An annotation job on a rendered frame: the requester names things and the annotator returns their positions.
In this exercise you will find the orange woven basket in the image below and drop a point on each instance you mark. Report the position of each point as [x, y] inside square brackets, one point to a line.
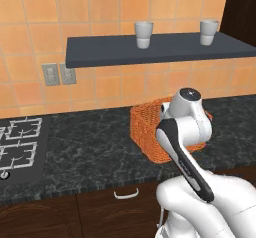
[146, 128]

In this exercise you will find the grey wall socket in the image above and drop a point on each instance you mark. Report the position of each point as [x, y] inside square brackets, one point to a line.
[67, 74]
[51, 74]

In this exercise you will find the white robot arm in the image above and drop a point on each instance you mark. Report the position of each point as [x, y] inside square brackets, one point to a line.
[186, 122]

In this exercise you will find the grey white cup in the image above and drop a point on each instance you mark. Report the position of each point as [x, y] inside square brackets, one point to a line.
[143, 34]
[208, 31]

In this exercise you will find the black gas hob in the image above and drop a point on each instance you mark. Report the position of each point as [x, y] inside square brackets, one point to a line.
[20, 148]

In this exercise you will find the dark brown cupboard door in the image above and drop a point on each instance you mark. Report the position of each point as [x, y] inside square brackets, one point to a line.
[120, 215]
[36, 220]

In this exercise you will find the dark grey wall shelf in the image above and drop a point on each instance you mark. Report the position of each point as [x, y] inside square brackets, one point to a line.
[156, 50]

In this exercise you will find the silver hob knob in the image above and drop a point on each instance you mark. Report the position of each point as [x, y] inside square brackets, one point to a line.
[4, 174]

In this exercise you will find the dark brown wall cabinet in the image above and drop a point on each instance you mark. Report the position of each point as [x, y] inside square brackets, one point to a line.
[240, 8]

